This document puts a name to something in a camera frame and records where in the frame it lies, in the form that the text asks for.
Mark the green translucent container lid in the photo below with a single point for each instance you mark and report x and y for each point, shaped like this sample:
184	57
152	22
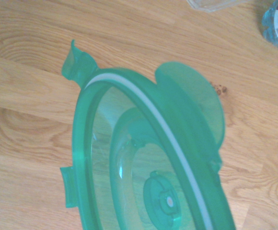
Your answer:
129	148

